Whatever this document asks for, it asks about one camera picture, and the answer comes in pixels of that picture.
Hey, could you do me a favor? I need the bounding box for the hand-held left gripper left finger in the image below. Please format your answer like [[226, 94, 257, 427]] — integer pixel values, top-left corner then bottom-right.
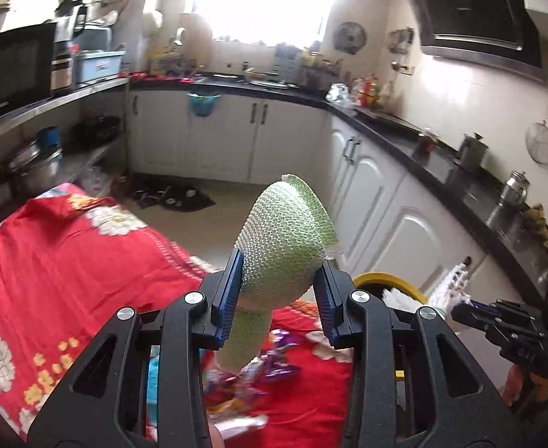
[[26, 248, 245, 448]]

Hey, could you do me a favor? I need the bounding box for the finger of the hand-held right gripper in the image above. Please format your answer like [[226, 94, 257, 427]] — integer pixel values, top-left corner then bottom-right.
[[470, 299, 543, 321], [451, 305, 504, 335]]

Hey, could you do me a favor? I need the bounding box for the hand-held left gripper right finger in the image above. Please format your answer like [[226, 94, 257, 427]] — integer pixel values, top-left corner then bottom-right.
[[313, 264, 521, 448]]

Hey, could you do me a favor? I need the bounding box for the white foam fruit net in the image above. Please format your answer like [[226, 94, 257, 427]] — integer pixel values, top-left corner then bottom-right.
[[425, 261, 471, 311], [381, 288, 425, 312]]

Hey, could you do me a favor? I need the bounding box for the yellow trash bin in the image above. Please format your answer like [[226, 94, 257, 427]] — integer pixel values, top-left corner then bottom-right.
[[352, 271, 447, 381]]

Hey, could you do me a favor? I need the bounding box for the purple candy wrapper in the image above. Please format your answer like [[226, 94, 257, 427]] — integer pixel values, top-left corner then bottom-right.
[[260, 329, 303, 381]]

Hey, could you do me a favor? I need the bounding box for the green foam fruit net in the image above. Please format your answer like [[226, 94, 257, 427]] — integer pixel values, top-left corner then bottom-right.
[[218, 174, 340, 371]]

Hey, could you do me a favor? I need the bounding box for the person's right hand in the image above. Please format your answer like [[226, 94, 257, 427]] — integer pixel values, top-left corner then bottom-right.
[[502, 363, 548, 414]]

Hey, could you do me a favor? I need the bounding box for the ginger root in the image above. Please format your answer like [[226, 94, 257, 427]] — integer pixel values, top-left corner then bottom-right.
[[523, 203, 548, 246]]

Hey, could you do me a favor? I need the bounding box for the dark floor mat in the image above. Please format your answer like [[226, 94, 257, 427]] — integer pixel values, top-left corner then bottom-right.
[[129, 182, 217, 214]]

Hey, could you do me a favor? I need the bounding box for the steel teapot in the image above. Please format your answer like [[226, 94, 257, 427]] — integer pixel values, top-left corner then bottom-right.
[[499, 170, 531, 207]]

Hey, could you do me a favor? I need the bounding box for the white kitchen cabinet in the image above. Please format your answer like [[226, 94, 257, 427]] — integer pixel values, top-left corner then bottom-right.
[[127, 88, 536, 318]]

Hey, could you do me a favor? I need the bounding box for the grey kettle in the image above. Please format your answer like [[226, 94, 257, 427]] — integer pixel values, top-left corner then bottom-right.
[[456, 133, 489, 173]]

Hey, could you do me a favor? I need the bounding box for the red floral blanket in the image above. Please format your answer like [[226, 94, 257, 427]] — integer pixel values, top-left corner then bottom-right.
[[0, 182, 354, 444]]

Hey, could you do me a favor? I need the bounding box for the glass jar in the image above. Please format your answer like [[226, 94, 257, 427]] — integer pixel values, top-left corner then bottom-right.
[[418, 131, 440, 155]]

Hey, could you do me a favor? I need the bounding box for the blue hanging bin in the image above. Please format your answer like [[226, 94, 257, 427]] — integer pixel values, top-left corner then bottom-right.
[[187, 91, 221, 118]]

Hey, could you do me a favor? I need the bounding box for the clear plastic bag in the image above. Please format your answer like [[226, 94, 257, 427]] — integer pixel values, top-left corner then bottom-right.
[[325, 83, 353, 103]]

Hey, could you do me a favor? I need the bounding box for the blue can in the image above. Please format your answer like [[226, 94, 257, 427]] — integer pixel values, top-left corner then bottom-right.
[[37, 126, 62, 150]]

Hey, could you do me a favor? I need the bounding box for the green storage drawer rack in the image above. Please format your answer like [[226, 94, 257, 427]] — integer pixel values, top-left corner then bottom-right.
[[274, 44, 303, 85]]

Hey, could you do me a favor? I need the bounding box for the metal shelf rack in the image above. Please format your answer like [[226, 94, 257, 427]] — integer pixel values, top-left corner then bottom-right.
[[0, 77, 130, 225]]

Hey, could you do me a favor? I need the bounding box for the wooden cutting board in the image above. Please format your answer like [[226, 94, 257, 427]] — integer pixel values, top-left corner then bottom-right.
[[179, 13, 214, 68]]

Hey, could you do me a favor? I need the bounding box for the grey-blue dish box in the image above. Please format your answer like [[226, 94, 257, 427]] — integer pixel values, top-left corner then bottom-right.
[[73, 49, 127, 88]]

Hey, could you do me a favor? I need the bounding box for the hanging utensil rack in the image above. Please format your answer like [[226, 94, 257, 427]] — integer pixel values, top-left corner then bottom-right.
[[388, 28, 415, 73]]

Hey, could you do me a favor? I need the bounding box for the black blender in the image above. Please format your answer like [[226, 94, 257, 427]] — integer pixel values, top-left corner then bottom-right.
[[50, 0, 89, 96]]

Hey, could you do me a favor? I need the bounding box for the black range hood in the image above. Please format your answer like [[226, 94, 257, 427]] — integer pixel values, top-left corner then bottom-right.
[[402, 0, 543, 68]]

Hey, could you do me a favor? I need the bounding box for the black microwave oven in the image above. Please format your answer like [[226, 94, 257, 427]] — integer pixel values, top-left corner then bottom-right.
[[0, 22, 57, 124]]

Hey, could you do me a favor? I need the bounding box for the wire mesh strainer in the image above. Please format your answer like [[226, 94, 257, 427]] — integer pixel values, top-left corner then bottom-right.
[[525, 120, 548, 165]]

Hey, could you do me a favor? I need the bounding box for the round wall fan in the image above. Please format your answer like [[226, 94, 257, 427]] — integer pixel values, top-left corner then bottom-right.
[[334, 21, 367, 55]]

